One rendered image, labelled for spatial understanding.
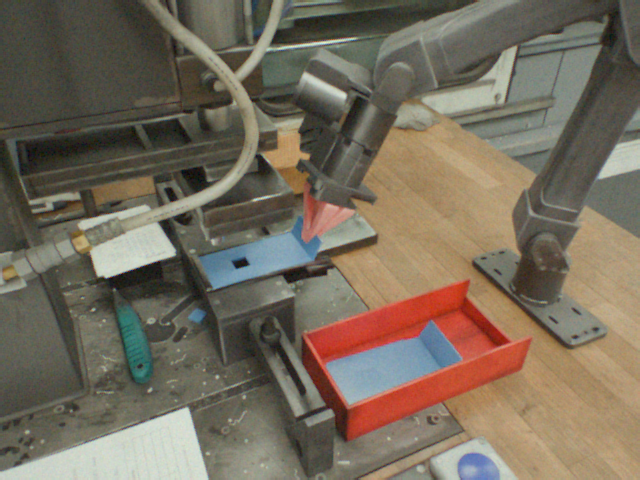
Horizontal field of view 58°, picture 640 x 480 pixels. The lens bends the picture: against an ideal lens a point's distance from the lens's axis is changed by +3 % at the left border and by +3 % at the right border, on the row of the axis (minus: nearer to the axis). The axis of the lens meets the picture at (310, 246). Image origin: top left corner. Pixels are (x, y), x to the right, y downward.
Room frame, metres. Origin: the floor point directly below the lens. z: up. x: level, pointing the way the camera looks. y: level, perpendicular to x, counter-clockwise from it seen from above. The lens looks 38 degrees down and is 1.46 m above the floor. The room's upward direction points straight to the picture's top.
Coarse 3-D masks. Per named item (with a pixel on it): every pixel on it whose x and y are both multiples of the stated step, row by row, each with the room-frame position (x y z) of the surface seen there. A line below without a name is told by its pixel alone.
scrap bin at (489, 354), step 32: (448, 288) 0.56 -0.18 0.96; (352, 320) 0.50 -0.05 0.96; (384, 320) 0.52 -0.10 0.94; (416, 320) 0.54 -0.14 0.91; (448, 320) 0.55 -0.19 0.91; (480, 320) 0.54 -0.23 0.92; (320, 352) 0.48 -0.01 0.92; (352, 352) 0.49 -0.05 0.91; (480, 352) 0.49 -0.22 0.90; (512, 352) 0.46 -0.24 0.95; (320, 384) 0.42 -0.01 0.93; (416, 384) 0.40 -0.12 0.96; (448, 384) 0.42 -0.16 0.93; (480, 384) 0.44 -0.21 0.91; (352, 416) 0.37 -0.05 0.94; (384, 416) 0.38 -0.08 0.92
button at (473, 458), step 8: (464, 456) 0.33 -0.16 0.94; (472, 456) 0.33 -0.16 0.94; (480, 456) 0.33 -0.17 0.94; (464, 464) 0.32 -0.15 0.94; (472, 464) 0.32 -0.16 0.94; (480, 464) 0.32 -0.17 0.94; (488, 464) 0.32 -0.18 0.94; (464, 472) 0.31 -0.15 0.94; (472, 472) 0.31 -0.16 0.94; (480, 472) 0.31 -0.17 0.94; (488, 472) 0.31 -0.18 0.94; (496, 472) 0.31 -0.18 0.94
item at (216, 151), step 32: (96, 128) 0.57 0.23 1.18; (128, 128) 0.57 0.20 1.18; (160, 128) 0.59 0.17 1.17; (192, 128) 0.57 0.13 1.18; (224, 128) 0.57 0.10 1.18; (32, 160) 0.52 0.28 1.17; (64, 160) 0.52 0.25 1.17; (96, 160) 0.50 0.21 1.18; (128, 160) 0.50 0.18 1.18; (160, 160) 0.52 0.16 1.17; (192, 160) 0.53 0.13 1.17; (224, 160) 0.54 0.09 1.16; (256, 160) 0.55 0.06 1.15; (32, 192) 0.46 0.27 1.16; (64, 192) 0.48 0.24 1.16; (192, 192) 0.51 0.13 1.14; (256, 192) 0.51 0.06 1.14; (288, 192) 0.51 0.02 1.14; (224, 224) 0.48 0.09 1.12; (256, 224) 0.49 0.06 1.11
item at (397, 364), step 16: (432, 336) 0.50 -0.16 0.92; (368, 352) 0.49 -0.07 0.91; (384, 352) 0.49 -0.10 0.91; (400, 352) 0.49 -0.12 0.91; (416, 352) 0.49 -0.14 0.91; (432, 352) 0.49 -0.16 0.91; (448, 352) 0.47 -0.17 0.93; (336, 368) 0.46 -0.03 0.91; (352, 368) 0.46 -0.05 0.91; (368, 368) 0.46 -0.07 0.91; (384, 368) 0.46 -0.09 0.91; (400, 368) 0.46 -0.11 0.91; (416, 368) 0.46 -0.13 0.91; (432, 368) 0.46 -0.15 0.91; (352, 384) 0.44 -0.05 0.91; (368, 384) 0.44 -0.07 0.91; (384, 384) 0.44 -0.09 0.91; (400, 384) 0.44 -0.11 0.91; (352, 400) 0.41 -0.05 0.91
